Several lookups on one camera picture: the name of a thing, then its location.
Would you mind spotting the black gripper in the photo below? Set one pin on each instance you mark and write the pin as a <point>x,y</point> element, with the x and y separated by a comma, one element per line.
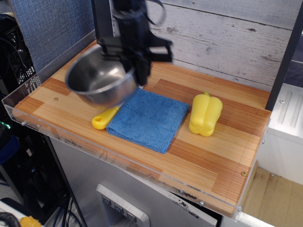
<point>114,49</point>

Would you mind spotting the yellow handled toy knife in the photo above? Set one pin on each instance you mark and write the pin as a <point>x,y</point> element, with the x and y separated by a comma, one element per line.
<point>101,120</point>

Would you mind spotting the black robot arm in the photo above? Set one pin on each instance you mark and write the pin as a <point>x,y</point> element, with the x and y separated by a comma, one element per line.
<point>133,23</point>

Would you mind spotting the white appliance block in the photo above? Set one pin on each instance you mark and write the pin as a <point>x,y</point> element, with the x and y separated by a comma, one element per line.
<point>281,150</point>

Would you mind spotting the black vertical post left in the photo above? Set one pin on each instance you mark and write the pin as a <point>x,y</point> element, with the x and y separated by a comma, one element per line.
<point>102,19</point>

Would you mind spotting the blue folded cloth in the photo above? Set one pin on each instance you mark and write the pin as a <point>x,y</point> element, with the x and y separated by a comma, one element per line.
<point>149,120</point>

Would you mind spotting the clear acrylic table guard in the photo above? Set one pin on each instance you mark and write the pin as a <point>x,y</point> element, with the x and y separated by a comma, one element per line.
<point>213,171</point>

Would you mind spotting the black vertical post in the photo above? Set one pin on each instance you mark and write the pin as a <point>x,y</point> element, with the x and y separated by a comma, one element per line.
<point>286,60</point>
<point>102,19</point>

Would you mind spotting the black vertical post right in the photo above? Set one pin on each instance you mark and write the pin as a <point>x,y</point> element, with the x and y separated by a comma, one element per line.
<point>286,60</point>

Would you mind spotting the stainless steel pot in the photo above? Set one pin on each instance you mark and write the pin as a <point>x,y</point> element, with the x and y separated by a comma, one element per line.
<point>99,82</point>

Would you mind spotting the yellow toy bell pepper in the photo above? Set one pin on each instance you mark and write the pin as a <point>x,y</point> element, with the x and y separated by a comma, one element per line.
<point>206,110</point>

